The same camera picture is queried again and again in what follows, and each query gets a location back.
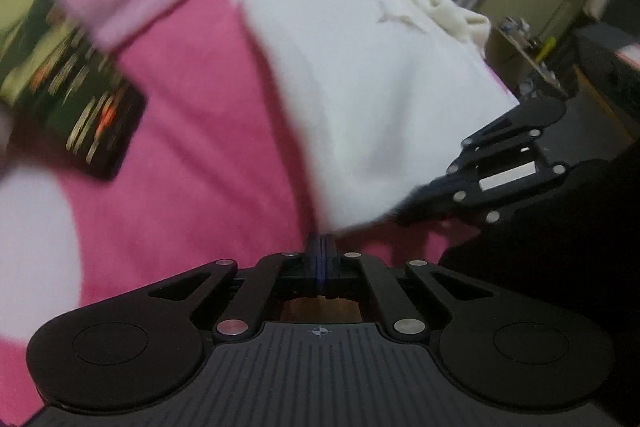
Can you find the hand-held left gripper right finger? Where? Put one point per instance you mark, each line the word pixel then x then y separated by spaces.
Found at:
pixel 329 262

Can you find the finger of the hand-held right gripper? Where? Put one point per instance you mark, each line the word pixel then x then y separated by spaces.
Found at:
pixel 530 119
pixel 430 204

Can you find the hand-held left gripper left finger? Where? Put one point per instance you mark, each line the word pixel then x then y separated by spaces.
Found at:
pixel 315 262

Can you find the white fluffy blanket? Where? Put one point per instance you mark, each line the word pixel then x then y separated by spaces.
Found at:
pixel 370 82

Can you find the cluttered wooden desk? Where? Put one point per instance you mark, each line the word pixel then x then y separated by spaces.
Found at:
pixel 525 57

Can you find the black box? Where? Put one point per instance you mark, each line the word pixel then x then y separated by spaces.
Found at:
pixel 605 87

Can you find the pink floral blanket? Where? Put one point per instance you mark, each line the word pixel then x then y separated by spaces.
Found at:
pixel 210 132

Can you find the dark patterned packet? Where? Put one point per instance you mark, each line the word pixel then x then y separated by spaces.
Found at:
pixel 75 97

